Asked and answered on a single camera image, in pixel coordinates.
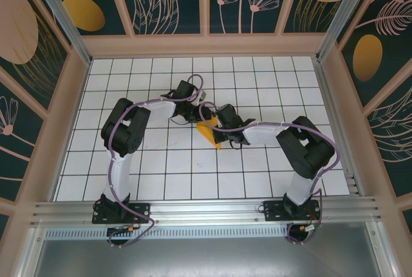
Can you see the yellow cloth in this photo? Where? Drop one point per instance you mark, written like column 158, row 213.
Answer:
column 207, row 133

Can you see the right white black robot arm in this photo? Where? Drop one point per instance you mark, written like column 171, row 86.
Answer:
column 260, row 135

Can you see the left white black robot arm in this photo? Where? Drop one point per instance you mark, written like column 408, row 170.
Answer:
column 161, row 111

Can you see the white grid board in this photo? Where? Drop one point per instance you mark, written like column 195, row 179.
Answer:
column 180, row 177

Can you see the orange power connector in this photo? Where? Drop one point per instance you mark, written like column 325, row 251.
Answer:
column 128, row 228
column 304, row 228

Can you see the grey metal panel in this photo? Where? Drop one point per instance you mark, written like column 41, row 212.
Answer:
column 206, row 257

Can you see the long aluminium mounting rail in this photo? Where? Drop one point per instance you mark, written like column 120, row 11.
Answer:
column 206, row 209

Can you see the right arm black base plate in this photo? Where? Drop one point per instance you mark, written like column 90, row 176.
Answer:
column 273, row 211

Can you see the aluminium side rail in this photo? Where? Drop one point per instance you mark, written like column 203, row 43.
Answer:
column 334, row 122

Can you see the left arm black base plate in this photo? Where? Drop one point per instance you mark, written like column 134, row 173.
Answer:
column 141, row 212

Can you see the aluminium frame post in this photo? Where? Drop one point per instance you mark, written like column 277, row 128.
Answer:
column 344, row 13
column 61, row 16

